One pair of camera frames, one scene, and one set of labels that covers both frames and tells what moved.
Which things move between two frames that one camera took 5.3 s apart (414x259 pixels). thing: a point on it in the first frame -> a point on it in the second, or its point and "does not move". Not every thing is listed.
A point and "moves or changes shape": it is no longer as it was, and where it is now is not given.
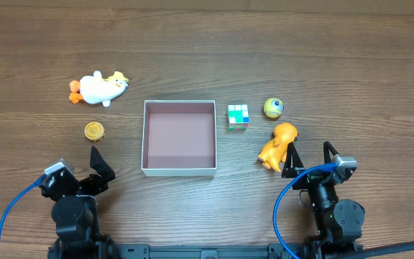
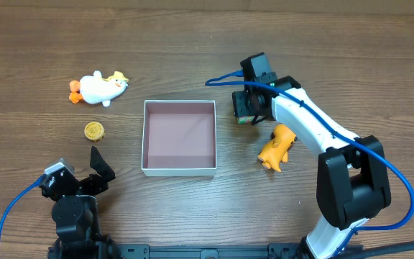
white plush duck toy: x=96 y=89 does not move
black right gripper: x=312 y=176 -> x=241 y=106
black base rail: x=200 y=251 does not move
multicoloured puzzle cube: x=238 y=117 moves or changes shape
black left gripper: x=85 y=183 does not move
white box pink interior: x=179 y=138 does not move
